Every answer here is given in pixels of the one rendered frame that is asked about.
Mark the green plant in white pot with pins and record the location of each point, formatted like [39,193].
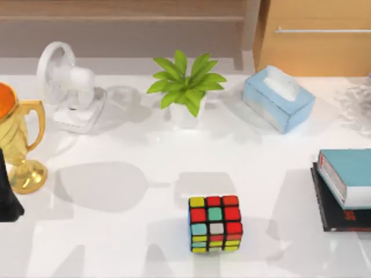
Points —
[185,87]

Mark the multicoloured puzzle cube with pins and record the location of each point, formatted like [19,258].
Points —
[215,224]

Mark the light blue tissue box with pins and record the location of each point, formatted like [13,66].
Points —
[275,98]

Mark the white desk fan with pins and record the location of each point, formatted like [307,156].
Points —
[72,87]

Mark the wooden open shelf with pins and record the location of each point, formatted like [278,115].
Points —
[121,29]

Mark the wooden cupboard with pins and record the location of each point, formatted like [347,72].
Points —
[316,49]

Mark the teal book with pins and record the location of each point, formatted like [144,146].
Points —
[347,173]

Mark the gold trophy with orange ball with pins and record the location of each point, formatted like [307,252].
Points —
[14,139]

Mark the black book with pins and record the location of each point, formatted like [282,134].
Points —
[339,217]

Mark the clear crumpled plastic item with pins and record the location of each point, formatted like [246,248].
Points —
[358,104]

